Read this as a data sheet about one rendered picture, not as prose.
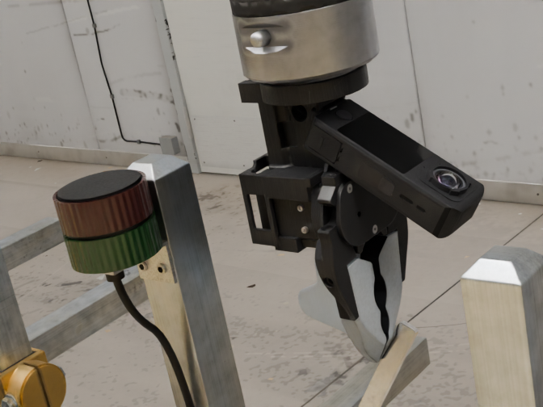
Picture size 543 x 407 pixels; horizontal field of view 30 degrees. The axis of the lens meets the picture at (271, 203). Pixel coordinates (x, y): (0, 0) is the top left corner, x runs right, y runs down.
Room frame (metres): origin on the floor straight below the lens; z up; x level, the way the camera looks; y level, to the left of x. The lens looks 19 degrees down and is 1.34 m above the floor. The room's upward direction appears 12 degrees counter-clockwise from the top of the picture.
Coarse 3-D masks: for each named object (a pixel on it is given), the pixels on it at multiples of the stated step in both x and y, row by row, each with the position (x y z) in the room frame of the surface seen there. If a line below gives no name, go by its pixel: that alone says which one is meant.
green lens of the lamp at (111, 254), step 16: (144, 224) 0.60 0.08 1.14; (64, 240) 0.61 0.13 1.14; (96, 240) 0.59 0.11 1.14; (112, 240) 0.59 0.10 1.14; (128, 240) 0.59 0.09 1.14; (144, 240) 0.60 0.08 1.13; (160, 240) 0.61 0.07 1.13; (80, 256) 0.59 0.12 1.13; (96, 256) 0.59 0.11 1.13; (112, 256) 0.59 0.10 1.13; (128, 256) 0.59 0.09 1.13; (144, 256) 0.59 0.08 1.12; (80, 272) 0.60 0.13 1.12; (96, 272) 0.59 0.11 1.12
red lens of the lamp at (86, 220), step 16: (144, 176) 0.62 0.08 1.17; (128, 192) 0.59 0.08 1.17; (144, 192) 0.60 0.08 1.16; (64, 208) 0.59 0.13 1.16; (80, 208) 0.59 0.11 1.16; (96, 208) 0.59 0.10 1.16; (112, 208) 0.59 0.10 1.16; (128, 208) 0.59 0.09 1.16; (144, 208) 0.60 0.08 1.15; (64, 224) 0.60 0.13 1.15; (80, 224) 0.59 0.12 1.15; (96, 224) 0.59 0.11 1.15; (112, 224) 0.59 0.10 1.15; (128, 224) 0.59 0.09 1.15
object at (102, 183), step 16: (96, 176) 0.63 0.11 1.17; (112, 176) 0.63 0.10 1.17; (128, 176) 0.62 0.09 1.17; (64, 192) 0.61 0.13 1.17; (80, 192) 0.60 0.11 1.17; (96, 192) 0.60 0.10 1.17; (112, 192) 0.59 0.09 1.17; (80, 240) 0.59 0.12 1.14; (160, 256) 0.63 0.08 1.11; (112, 272) 0.59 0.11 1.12; (144, 272) 0.64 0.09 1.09; (160, 272) 0.63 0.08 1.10; (128, 304) 0.61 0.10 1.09; (144, 320) 0.62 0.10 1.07; (160, 336) 0.62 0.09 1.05; (176, 368) 0.63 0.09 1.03
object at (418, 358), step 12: (420, 348) 0.90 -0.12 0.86; (408, 360) 0.88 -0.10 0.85; (420, 360) 0.89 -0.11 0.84; (360, 372) 0.86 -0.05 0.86; (372, 372) 0.86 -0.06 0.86; (408, 372) 0.88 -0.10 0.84; (420, 372) 0.89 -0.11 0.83; (348, 384) 0.85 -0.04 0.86; (360, 384) 0.84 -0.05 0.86; (396, 384) 0.86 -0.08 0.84; (336, 396) 0.83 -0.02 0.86; (348, 396) 0.83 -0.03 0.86; (360, 396) 0.82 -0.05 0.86; (396, 396) 0.86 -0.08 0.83
